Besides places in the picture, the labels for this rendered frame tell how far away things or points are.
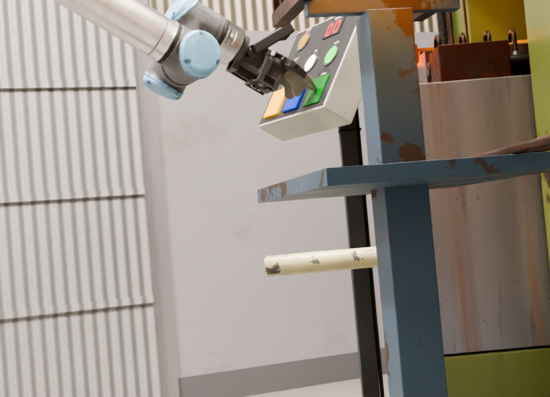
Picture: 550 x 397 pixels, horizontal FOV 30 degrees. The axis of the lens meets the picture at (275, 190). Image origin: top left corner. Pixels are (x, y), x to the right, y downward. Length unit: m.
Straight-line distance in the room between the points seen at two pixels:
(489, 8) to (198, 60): 0.61
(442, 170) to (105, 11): 1.01
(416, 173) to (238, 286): 3.37
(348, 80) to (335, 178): 1.21
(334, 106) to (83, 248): 2.11
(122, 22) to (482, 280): 0.84
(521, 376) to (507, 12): 0.80
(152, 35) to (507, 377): 0.92
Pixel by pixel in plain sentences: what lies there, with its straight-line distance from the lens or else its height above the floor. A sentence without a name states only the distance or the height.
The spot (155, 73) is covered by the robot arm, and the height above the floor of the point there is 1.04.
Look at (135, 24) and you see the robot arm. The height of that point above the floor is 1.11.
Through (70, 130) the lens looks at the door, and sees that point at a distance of 4.25.
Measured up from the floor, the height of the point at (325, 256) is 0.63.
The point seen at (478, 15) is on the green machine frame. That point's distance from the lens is 2.17.
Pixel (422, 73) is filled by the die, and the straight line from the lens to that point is 1.90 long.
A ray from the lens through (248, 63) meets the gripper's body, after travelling 2.28.
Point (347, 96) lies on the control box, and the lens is 2.31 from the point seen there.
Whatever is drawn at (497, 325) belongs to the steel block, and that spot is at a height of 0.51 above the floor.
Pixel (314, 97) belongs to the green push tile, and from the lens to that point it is 2.34.
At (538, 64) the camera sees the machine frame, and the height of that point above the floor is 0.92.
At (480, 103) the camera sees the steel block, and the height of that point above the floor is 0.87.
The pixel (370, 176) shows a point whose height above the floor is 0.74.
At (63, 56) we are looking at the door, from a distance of 4.29.
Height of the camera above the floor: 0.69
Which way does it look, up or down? 2 degrees up
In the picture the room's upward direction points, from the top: 5 degrees counter-clockwise
